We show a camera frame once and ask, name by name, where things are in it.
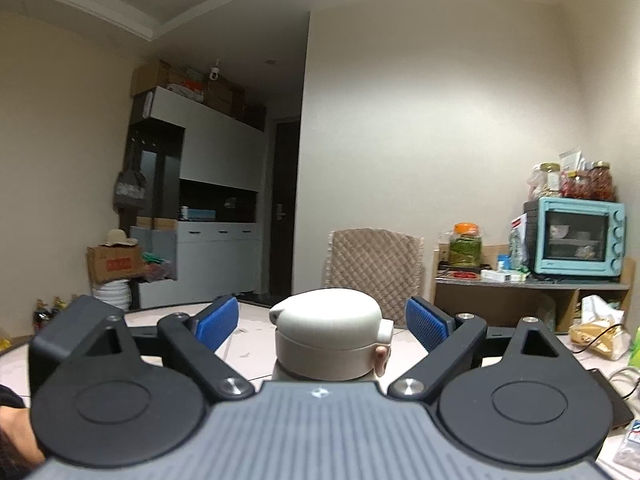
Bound small white blue box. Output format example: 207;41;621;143
480;268;529;283

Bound cream bottle cap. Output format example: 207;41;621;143
269;287;394;382

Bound dark cardboard box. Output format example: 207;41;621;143
242;104;267;131

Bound wooden shelf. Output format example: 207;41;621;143
432;244;631;333

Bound green pickle jar orange lid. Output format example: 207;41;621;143
447;222;484;267

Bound clear plastic box blue label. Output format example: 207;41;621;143
612;417;640;471

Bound red printed cardboard box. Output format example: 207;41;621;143
86;242;146;285

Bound grey hanging bag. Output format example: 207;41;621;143
114;170;147;211

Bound red and white carton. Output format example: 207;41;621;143
510;212;529;272

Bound dark door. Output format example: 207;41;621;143
269;119;302;297

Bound white paper packet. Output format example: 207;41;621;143
559;147;586;174

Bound plastic bag of bread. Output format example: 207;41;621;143
569;294;627;360

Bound teal toaster oven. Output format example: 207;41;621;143
523;196;627;277

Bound beige quilted chair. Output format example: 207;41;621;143
325;228;426;329

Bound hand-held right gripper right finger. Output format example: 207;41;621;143
387;296;563;402

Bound glass jar pale contents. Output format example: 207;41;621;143
539;162;561;197

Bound white and black cabinet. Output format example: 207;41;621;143
120;85;266;311

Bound stack of white buckets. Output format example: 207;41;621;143
92;280;134;311

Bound person's left forearm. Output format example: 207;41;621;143
0;384;47;465

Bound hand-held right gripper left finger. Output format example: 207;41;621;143
75;295;257;402

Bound glass jar red contents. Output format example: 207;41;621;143
562;170;591;200
590;161;615;201

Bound colourful plastic bags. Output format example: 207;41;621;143
142;252;176;281

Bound straw hat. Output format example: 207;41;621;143
105;229;144;248

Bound large brown cardboard box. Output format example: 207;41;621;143
131;59;171;99

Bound black smartphone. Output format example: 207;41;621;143
587;367;636;431

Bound cream insulated bottle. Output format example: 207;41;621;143
272;360;311;382

